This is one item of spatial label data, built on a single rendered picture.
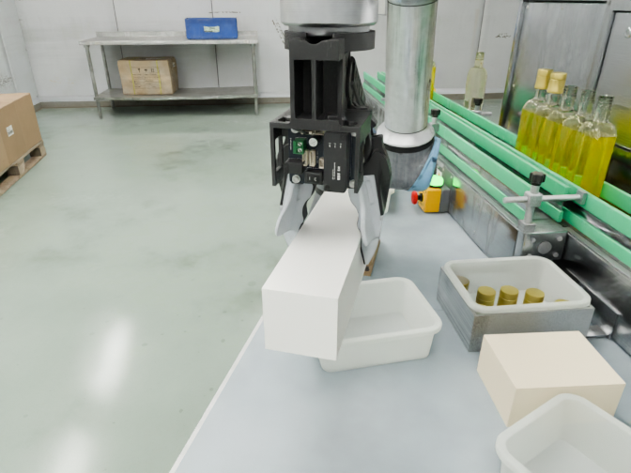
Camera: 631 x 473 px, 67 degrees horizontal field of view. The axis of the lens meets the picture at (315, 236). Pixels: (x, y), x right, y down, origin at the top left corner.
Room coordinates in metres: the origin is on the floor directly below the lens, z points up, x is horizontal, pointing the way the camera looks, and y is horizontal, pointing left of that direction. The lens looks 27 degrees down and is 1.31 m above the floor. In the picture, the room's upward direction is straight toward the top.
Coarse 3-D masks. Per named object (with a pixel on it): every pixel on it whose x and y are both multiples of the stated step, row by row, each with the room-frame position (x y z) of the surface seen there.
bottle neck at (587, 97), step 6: (582, 90) 1.03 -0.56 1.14; (588, 90) 1.04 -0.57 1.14; (594, 90) 1.03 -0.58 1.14; (582, 96) 1.02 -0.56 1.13; (588, 96) 1.01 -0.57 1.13; (594, 96) 1.01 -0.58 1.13; (582, 102) 1.02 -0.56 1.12; (588, 102) 1.01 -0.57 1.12; (582, 108) 1.02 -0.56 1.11; (588, 108) 1.01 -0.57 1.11; (588, 114) 1.01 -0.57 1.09
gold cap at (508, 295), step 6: (504, 288) 0.78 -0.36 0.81; (510, 288) 0.78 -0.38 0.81; (516, 288) 0.78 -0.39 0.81; (504, 294) 0.76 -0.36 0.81; (510, 294) 0.76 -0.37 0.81; (516, 294) 0.76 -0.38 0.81; (498, 300) 0.78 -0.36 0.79; (504, 300) 0.76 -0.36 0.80; (510, 300) 0.76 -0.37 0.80; (516, 300) 0.76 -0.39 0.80
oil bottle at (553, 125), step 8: (552, 112) 1.09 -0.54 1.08; (560, 112) 1.07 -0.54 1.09; (568, 112) 1.06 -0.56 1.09; (576, 112) 1.07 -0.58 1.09; (552, 120) 1.08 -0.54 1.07; (560, 120) 1.06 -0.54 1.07; (552, 128) 1.07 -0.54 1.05; (560, 128) 1.06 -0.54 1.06; (544, 136) 1.10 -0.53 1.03; (552, 136) 1.07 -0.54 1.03; (544, 144) 1.09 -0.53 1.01; (552, 144) 1.06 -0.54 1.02; (544, 152) 1.08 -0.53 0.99; (552, 152) 1.06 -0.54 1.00; (544, 160) 1.08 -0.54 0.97; (552, 160) 1.05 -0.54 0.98
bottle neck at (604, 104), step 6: (600, 96) 0.97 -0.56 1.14; (606, 96) 0.98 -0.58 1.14; (612, 96) 0.96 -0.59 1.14; (600, 102) 0.96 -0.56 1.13; (606, 102) 0.96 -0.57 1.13; (612, 102) 0.96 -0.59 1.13; (594, 108) 0.98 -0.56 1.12; (600, 108) 0.96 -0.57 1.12; (606, 108) 0.96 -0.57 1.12; (594, 114) 0.97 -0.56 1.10; (600, 114) 0.96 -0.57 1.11; (606, 114) 0.96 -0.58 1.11; (600, 120) 0.96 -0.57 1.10; (606, 120) 0.96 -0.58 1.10
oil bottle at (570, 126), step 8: (568, 120) 1.03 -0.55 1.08; (576, 120) 1.01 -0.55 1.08; (584, 120) 1.00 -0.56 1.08; (568, 128) 1.02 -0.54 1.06; (576, 128) 1.00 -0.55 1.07; (560, 136) 1.04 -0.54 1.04; (568, 136) 1.02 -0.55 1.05; (560, 144) 1.04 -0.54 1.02; (568, 144) 1.01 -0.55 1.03; (560, 152) 1.03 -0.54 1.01; (568, 152) 1.00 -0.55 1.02; (560, 160) 1.02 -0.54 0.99; (568, 160) 1.00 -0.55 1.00; (552, 168) 1.04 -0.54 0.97; (560, 168) 1.02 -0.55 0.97
